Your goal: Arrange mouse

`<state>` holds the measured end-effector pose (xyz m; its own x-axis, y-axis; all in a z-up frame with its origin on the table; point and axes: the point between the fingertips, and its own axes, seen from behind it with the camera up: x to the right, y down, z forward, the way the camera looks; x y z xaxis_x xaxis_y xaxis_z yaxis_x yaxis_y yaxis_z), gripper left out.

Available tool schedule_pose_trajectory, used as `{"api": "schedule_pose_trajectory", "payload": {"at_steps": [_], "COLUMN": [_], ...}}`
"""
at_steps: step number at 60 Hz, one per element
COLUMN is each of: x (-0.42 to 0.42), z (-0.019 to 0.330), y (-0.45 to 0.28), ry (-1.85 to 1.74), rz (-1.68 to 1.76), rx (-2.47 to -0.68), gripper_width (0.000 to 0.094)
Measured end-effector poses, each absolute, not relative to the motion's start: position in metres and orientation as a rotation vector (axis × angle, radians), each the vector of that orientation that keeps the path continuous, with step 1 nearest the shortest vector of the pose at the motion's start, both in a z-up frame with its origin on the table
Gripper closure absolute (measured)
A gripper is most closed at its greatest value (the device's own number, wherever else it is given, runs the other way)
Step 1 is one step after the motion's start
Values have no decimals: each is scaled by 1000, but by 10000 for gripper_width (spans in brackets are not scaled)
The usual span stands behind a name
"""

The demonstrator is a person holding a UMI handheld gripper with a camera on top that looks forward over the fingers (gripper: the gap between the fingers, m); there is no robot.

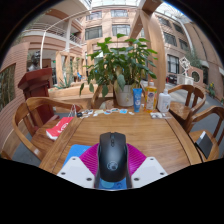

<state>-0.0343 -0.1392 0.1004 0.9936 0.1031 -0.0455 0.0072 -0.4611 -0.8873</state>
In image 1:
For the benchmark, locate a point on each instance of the blue tube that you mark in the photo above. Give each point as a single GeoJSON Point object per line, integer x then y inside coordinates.
{"type": "Point", "coordinates": [137, 100]}

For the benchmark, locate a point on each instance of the wooden chair behind plant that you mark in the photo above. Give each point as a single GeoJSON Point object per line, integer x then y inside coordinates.
{"type": "Point", "coordinates": [96, 96]}

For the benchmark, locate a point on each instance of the wooden armchair with black notebook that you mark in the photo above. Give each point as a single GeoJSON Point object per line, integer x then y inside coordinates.
{"type": "Point", "coordinates": [208, 113]}

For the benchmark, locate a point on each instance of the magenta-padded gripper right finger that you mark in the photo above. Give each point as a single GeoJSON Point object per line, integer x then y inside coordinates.
{"type": "Point", "coordinates": [148, 170]}

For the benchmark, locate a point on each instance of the white geometric sculpture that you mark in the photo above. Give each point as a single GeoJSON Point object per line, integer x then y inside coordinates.
{"type": "Point", "coordinates": [185, 65]}

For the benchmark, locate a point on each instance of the white pump bottle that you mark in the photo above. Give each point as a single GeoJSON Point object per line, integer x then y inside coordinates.
{"type": "Point", "coordinates": [164, 102]}

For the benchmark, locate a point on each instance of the yellow flower plant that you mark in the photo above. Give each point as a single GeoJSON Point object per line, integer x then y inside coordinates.
{"type": "Point", "coordinates": [211, 90]}

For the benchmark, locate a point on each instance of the black computer mouse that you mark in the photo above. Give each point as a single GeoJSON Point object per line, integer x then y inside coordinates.
{"type": "Point", "coordinates": [112, 156]}

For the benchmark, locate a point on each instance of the small white packet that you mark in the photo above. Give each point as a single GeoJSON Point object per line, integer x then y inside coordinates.
{"type": "Point", "coordinates": [156, 115]}

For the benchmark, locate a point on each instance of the dark bust statue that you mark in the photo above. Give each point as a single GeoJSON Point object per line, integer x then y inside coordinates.
{"type": "Point", "coordinates": [34, 61]}

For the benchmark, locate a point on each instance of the empty wooden armchair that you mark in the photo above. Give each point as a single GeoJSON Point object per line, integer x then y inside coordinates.
{"type": "Point", "coordinates": [180, 111]}

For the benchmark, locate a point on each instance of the green potted plant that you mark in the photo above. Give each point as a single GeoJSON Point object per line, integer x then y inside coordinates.
{"type": "Point", "coordinates": [121, 63]}

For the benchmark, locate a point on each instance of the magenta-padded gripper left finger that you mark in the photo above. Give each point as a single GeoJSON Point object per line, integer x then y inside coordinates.
{"type": "Point", "coordinates": [76, 170]}

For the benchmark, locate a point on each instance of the black notebook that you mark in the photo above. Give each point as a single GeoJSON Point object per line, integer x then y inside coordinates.
{"type": "Point", "coordinates": [204, 144]}

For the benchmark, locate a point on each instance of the red and white bag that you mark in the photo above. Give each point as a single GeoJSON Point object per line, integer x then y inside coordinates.
{"type": "Point", "coordinates": [58, 128]}

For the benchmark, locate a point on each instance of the blue cartoon mouse pad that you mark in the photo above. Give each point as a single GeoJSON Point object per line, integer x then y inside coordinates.
{"type": "Point", "coordinates": [75, 150]}

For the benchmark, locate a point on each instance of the yellow bottle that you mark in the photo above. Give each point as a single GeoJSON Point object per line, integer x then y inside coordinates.
{"type": "Point", "coordinates": [150, 98]}

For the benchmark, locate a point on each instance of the red wooden podium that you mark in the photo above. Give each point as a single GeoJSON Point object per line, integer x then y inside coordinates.
{"type": "Point", "coordinates": [35, 86]}

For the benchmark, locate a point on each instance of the wooden armchair with red bag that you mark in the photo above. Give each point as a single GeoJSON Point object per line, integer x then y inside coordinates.
{"type": "Point", "coordinates": [23, 133]}

